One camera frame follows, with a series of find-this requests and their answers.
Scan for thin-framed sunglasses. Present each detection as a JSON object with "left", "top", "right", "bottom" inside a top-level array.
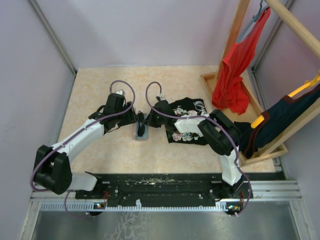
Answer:
[{"left": 136, "top": 110, "right": 146, "bottom": 139}]

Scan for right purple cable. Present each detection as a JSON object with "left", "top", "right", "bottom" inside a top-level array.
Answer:
[{"left": 145, "top": 81, "right": 252, "bottom": 217}]

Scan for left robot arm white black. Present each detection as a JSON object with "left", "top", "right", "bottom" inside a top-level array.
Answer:
[{"left": 30, "top": 93, "right": 137, "bottom": 199}]

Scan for grey clothes hanger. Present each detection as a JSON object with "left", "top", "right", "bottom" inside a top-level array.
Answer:
[{"left": 235, "top": 0, "right": 269, "bottom": 43}]

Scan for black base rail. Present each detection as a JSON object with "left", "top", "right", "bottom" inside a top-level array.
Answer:
[{"left": 48, "top": 172, "right": 286, "bottom": 208}]

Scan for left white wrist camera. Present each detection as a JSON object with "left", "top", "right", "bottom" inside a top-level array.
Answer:
[{"left": 115, "top": 89, "right": 126, "bottom": 96}]

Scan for wooden clothes rack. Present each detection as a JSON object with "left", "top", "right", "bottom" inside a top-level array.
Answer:
[{"left": 199, "top": 0, "right": 320, "bottom": 166}]

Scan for black floral t-shirt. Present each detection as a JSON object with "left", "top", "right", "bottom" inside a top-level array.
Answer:
[{"left": 165, "top": 97, "right": 209, "bottom": 146}]

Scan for pink glasses case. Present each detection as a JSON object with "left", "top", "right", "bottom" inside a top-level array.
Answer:
[{"left": 133, "top": 121, "right": 149, "bottom": 142}]

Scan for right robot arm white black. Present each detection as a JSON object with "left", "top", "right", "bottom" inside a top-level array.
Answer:
[{"left": 146, "top": 100, "right": 242, "bottom": 198}]

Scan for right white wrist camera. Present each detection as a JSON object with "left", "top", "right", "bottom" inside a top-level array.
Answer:
[{"left": 156, "top": 93, "right": 165, "bottom": 102}]

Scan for red tank top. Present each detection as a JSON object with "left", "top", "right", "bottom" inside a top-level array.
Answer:
[{"left": 211, "top": 7, "right": 271, "bottom": 115}]

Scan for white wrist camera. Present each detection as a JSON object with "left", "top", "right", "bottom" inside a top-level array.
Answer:
[
  {"left": 115, "top": 89, "right": 126, "bottom": 96},
  {"left": 156, "top": 93, "right": 165, "bottom": 102}
]

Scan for navy blue garment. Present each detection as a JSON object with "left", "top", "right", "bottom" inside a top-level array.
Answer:
[{"left": 234, "top": 85, "right": 320, "bottom": 159}]

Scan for yellow clothes hanger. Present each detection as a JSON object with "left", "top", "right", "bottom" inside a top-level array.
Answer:
[{"left": 250, "top": 72, "right": 320, "bottom": 129}]

